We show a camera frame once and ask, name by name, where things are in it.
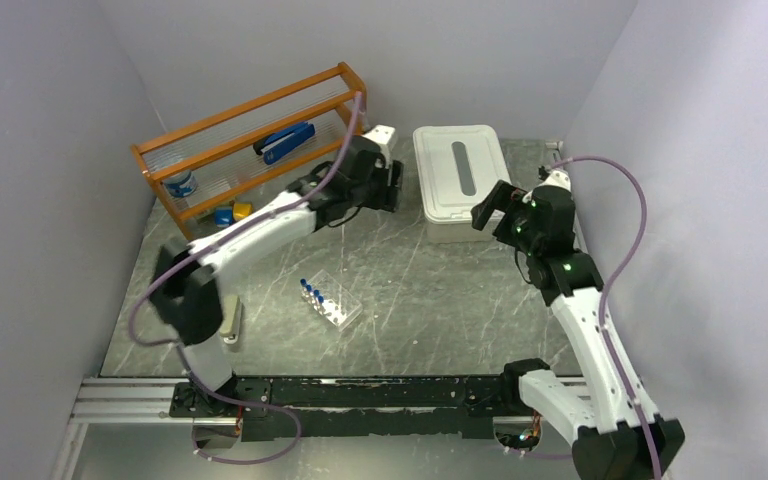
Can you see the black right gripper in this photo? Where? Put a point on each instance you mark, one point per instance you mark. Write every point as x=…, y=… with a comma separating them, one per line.
x=505, y=198

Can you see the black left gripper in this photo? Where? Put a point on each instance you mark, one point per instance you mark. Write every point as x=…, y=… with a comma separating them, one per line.
x=388, y=196

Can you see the white bin lid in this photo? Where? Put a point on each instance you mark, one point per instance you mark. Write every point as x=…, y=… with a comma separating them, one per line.
x=458, y=166

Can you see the clear plastic bag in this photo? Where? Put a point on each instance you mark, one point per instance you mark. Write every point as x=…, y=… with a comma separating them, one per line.
x=341, y=307

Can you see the blue capped pins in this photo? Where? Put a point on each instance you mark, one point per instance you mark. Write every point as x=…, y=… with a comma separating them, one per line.
x=312, y=295

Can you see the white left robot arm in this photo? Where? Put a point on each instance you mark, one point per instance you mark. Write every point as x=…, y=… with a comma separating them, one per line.
x=191, y=279

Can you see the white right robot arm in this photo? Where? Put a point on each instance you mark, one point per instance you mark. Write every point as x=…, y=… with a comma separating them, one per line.
x=619, y=433

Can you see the beige plastic bin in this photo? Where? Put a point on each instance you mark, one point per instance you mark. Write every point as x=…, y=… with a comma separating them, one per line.
x=458, y=230

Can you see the blue stapler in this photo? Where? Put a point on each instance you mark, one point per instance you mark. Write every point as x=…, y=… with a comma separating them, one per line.
x=274, y=147

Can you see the blue yellow small objects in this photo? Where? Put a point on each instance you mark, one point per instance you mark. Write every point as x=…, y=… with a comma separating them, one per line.
x=226, y=215

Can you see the orange wooden rack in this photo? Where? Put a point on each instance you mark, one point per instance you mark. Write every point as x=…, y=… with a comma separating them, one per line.
x=218, y=148

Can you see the blue white tape roll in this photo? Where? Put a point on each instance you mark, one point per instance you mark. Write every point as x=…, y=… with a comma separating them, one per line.
x=180, y=185

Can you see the beige stapler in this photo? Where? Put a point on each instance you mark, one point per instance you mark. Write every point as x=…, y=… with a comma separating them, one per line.
x=233, y=312

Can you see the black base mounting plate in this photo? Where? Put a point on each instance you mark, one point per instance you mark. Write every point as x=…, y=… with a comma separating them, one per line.
x=280, y=407

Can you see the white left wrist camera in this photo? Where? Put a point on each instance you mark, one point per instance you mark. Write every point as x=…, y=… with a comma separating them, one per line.
x=385, y=137

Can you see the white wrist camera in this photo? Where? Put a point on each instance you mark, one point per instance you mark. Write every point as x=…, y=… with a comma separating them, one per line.
x=554, y=178
x=385, y=137

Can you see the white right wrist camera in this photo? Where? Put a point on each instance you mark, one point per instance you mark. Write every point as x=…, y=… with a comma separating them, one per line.
x=554, y=178

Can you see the aluminium frame rail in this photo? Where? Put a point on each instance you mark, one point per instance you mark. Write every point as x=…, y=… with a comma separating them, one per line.
x=125, y=401

